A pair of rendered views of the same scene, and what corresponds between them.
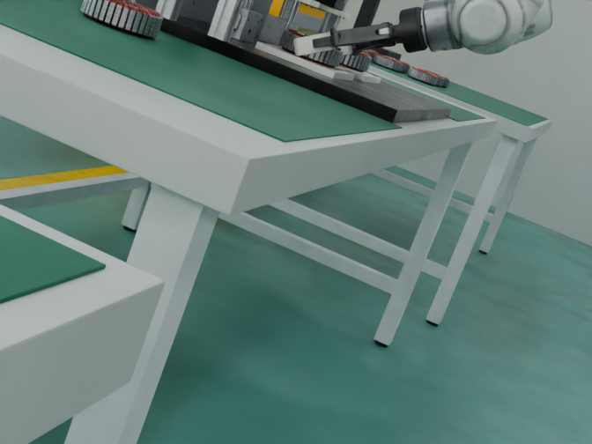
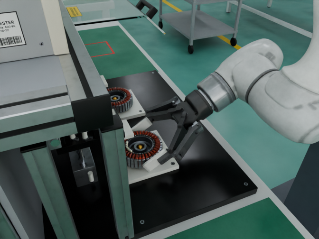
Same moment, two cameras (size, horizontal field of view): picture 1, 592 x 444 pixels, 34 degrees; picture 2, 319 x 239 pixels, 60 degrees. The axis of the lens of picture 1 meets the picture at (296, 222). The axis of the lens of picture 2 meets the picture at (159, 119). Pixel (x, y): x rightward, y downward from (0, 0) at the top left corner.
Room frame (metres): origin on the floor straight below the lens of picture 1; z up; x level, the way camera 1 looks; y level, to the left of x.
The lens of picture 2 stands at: (1.33, 0.34, 1.29)
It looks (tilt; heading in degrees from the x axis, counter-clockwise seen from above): 38 degrees down; 324
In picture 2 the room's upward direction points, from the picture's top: straight up
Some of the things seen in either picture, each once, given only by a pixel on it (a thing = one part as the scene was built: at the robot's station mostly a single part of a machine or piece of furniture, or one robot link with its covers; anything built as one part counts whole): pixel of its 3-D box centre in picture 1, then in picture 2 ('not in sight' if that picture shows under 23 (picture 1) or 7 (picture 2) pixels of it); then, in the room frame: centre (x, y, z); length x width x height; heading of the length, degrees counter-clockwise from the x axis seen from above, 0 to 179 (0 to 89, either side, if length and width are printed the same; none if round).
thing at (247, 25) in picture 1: (239, 22); (83, 165); (1.81, 0.22, 0.80); 0.08 x 0.05 x 0.06; 167
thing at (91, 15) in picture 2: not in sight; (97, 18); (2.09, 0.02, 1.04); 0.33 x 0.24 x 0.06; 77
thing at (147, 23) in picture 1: (122, 13); not in sight; (1.39, 0.33, 0.77); 0.11 x 0.11 x 0.04
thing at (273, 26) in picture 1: (278, 32); not in sight; (2.04, 0.17, 0.80); 0.08 x 0.05 x 0.06; 167
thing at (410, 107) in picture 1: (314, 70); (122, 133); (1.89, 0.07, 0.76); 0.64 x 0.47 x 0.02; 167
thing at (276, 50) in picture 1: (307, 61); (140, 155); (1.77, 0.08, 0.78); 0.15 x 0.15 x 0.01; 77
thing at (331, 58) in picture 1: (311, 48); (140, 148); (1.77, 0.08, 0.80); 0.11 x 0.11 x 0.04
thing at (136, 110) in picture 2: (339, 66); (116, 106); (2.01, 0.03, 0.78); 0.15 x 0.15 x 0.01; 77
